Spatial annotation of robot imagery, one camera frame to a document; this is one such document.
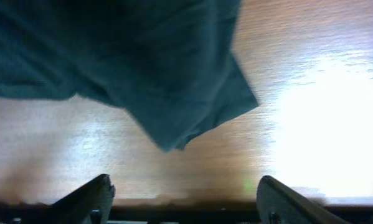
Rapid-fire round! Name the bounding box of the dark green Nike t-shirt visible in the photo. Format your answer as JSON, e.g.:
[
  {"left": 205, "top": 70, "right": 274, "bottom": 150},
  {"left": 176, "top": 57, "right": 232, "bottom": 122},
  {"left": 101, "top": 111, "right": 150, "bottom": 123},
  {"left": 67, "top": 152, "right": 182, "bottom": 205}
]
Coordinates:
[{"left": 0, "top": 0, "right": 258, "bottom": 151}]

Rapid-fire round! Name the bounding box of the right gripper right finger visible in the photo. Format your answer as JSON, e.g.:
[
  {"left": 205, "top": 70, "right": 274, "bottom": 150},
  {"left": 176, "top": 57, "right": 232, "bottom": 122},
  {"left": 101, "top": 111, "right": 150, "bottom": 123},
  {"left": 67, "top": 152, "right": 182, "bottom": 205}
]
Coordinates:
[{"left": 256, "top": 175, "right": 349, "bottom": 224}]

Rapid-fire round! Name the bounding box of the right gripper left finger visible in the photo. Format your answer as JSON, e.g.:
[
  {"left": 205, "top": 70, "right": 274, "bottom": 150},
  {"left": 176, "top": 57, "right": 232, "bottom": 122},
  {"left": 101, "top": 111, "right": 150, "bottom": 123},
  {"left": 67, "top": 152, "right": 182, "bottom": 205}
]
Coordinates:
[{"left": 21, "top": 174, "right": 115, "bottom": 224}]

